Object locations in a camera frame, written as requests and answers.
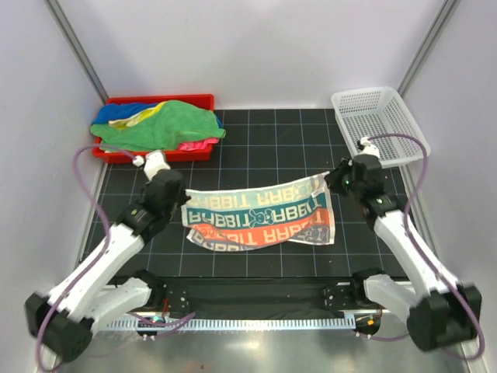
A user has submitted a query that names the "printed rabbit towel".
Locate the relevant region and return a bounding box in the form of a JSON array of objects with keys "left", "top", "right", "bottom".
[{"left": 182, "top": 173, "right": 335, "bottom": 253}]

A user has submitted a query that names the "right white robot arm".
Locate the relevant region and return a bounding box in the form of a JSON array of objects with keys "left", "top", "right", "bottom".
[{"left": 325, "top": 155, "right": 485, "bottom": 352}]

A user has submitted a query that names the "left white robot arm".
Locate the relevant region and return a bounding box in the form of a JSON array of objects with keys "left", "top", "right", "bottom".
[{"left": 24, "top": 169, "right": 189, "bottom": 363}]

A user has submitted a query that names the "white perforated basket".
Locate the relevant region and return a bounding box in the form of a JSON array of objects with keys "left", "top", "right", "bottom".
[{"left": 331, "top": 86, "right": 431, "bottom": 168}]

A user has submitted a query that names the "black grid mat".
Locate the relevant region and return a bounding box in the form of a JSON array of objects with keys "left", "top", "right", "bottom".
[{"left": 113, "top": 109, "right": 405, "bottom": 284}]

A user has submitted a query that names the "green towel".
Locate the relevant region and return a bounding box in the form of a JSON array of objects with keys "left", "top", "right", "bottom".
[{"left": 90, "top": 100, "right": 226, "bottom": 152}]

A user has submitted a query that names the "yellow white towel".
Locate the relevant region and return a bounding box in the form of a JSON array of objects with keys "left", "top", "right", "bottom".
[{"left": 108, "top": 104, "right": 162, "bottom": 130}]

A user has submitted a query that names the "blue towel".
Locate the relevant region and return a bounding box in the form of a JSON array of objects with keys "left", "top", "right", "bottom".
[{"left": 92, "top": 103, "right": 157, "bottom": 124}]

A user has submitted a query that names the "red plastic bin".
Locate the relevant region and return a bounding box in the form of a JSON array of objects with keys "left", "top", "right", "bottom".
[{"left": 91, "top": 93, "right": 215, "bottom": 164}]

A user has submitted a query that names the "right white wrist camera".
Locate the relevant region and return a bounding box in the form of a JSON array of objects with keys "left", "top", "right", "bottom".
[{"left": 356, "top": 137, "right": 381, "bottom": 159}]

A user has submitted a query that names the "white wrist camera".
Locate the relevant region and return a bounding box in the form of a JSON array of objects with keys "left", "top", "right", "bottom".
[
  {"left": 132, "top": 150, "right": 171, "bottom": 181},
  {"left": 356, "top": 137, "right": 381, "bottom": 159}
]

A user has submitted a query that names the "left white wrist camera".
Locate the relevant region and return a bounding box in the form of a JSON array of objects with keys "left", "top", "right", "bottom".
[{"left": 132, "top": 150, "right": 171, "bottom": 181}]

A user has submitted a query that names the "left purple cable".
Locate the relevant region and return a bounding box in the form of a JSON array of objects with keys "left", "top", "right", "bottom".
[{"left": 36, "top": 144, "right": 197, "bottom": 372}]

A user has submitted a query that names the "purple cable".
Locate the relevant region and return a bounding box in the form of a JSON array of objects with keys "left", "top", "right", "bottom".
[
  {"left": 36, "top": 144, "right": 197, "bottom": 372},
  {"left": 364, "top": 132, "right": 486, "bottom": 358}
]

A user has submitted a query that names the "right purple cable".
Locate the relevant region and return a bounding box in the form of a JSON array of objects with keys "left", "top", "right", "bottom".
[{"left": 364, "top": 132, "right": 486, "bottom": 358}]

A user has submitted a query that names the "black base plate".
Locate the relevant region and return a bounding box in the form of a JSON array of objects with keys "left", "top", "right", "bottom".
[{"left": 135, "top": 277, "right": 380, "bottom": 320}]

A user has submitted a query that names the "slotted cable duct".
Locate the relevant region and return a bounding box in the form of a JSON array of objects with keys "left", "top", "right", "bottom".
[{"left": 97, "top": 314, "right": 356, "bottom": 333}]

